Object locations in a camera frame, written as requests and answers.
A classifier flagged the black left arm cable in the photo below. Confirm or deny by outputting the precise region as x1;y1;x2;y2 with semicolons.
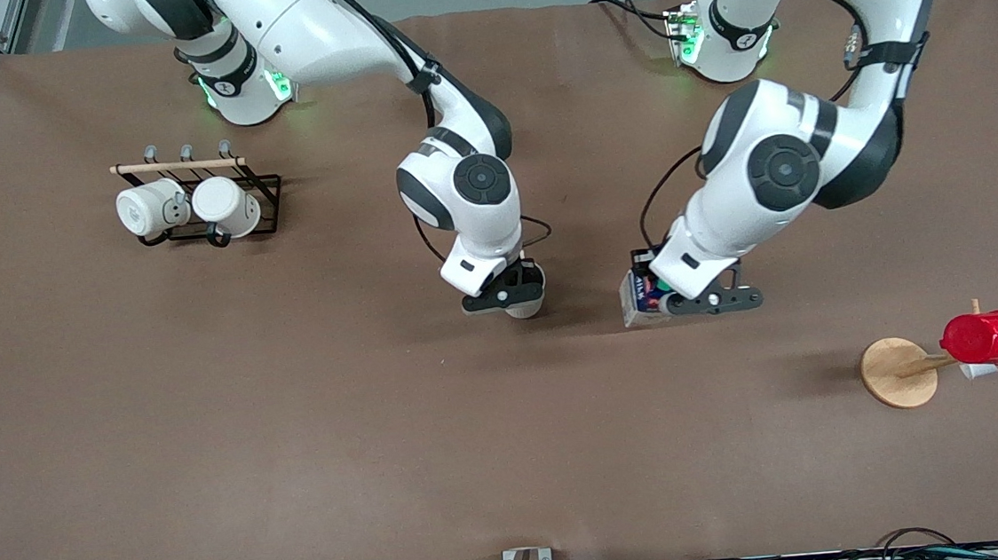
622;0;886;254

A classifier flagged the black wire mug rack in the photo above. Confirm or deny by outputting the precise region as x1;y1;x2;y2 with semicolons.
108;136;287;256

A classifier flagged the blue and white milk carton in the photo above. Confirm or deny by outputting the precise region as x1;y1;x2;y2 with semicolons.
618;266;675;330

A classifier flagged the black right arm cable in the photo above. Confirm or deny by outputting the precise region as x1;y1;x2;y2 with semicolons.
313;0;555;273

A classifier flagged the plain white mug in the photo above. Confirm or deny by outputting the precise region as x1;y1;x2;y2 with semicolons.
189;173;264;242

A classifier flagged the right base connector plate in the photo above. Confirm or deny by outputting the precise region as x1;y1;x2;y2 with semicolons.
265;65;301;105

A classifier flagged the grey mug with white handle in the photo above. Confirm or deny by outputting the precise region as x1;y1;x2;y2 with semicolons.
503;288;548;322

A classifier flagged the wooden mug tree stand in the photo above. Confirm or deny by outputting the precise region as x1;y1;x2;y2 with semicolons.
855;296;998;414

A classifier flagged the base connector plate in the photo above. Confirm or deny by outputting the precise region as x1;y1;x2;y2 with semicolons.
662;1;708;68
265;65;301;105

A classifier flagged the white mug with grey print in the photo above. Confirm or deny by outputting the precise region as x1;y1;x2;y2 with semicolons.
114;177;194;241

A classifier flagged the red plastic cup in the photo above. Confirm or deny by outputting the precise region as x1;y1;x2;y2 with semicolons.
939;311;998;374

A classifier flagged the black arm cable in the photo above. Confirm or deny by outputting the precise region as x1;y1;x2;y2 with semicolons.
622;0;886;254
313;0;555;273

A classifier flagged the black left base cable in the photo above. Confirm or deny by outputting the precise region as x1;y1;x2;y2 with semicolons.
589;0;678;47

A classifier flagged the left base connector plate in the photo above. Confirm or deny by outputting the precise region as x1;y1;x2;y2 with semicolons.
662;1;708;68

